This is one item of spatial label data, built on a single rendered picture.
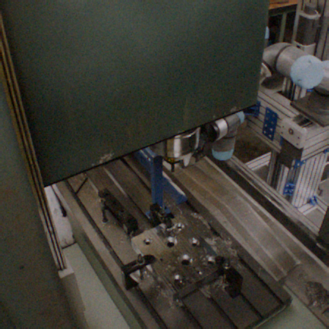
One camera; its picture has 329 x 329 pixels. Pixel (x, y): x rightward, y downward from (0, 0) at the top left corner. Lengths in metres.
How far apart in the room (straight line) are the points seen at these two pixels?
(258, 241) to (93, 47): 1.35
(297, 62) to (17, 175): 1.13
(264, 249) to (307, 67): 0.84
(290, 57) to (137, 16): 0.82
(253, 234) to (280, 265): 0.19
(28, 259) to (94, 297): 1.18
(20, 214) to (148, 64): 0.43
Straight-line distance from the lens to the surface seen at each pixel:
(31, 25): 0.76
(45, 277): 0.78
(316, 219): 2.85
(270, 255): 1.91
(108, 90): 0.88
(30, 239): 0.70
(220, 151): 1.49
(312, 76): 1.55
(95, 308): 1.87
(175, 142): 1.14
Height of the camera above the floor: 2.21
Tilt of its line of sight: 40 degrees down
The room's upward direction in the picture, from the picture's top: 1 degrees counter-clockwise
